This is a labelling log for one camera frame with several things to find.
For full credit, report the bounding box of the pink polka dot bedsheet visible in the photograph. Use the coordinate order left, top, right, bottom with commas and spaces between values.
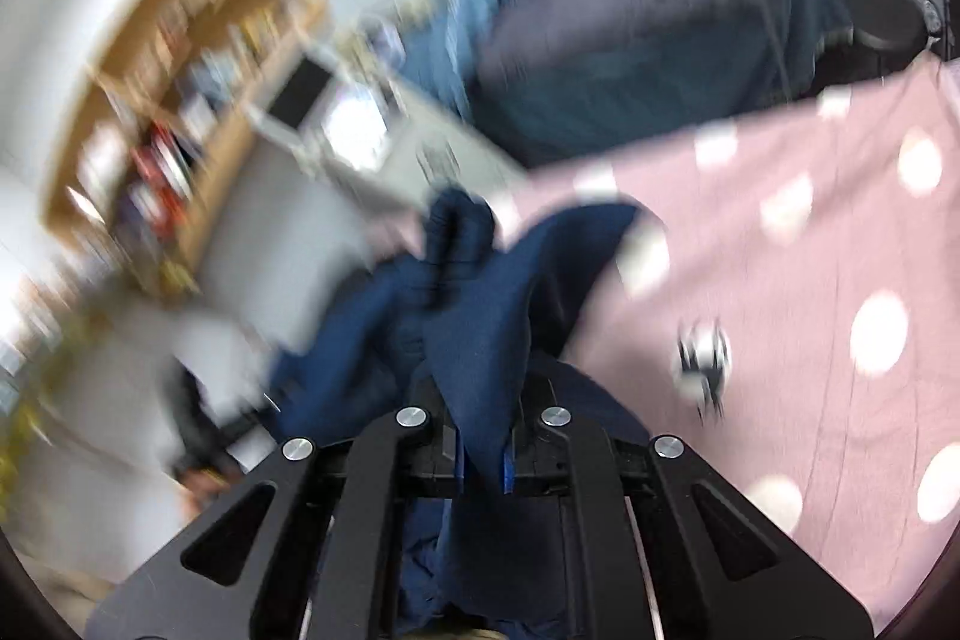
389, 50, 960, 634

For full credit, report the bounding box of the wooden wall shelf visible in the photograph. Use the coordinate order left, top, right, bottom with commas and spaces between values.
43, 0, 329, 301

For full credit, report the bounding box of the light blue blanket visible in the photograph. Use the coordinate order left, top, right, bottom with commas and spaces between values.
400, 0, 851, 167

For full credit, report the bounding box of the navy blue padded jacket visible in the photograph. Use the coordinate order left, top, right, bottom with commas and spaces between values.
263, 188, 649, 638

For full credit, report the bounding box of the white floor machine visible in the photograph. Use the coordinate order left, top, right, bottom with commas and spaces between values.
199, 47, 524, 351

